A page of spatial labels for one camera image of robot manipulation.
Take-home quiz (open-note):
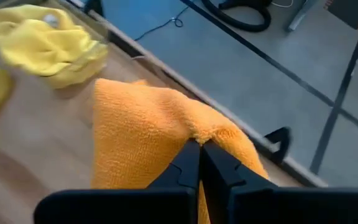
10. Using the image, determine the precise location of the black vacuum hose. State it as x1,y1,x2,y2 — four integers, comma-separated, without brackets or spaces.
200,0,273,33

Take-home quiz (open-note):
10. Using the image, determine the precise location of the black table clamp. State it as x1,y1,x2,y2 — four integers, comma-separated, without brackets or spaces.
264,126,292,166
83,0,105,17

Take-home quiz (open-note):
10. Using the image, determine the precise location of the thin black cable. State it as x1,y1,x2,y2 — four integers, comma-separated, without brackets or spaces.
133,5,190,42

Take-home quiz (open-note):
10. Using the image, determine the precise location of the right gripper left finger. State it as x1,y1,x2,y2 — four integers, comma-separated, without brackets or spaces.
34,139,201,224

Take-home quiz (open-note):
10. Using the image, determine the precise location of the grey metal post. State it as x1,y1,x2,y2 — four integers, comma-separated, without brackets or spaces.
285,0,319,33

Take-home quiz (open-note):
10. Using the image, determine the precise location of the orange microfiber towel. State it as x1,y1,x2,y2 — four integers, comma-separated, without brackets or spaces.
91,77,270,224

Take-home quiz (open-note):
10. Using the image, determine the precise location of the dark box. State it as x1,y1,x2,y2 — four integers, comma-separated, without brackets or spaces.
323,0,358,31

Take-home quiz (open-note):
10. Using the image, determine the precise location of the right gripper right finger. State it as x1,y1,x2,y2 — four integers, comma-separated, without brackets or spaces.
201,140,358,224

